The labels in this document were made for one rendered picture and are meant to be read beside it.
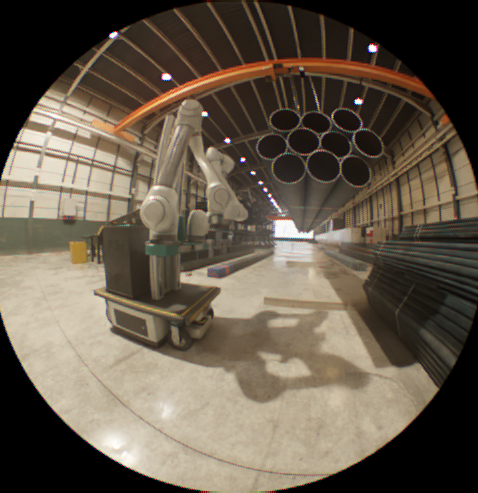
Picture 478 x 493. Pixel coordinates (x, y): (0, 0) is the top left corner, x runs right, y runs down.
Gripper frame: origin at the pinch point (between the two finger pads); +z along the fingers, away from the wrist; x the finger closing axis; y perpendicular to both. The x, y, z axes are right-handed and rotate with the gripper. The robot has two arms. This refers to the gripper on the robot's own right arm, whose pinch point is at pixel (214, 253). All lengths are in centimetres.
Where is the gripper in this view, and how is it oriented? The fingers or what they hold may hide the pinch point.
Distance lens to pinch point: 103.5
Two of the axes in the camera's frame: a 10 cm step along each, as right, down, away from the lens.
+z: -0.3, 10.0, 0.5
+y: -9.8, -0.4, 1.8
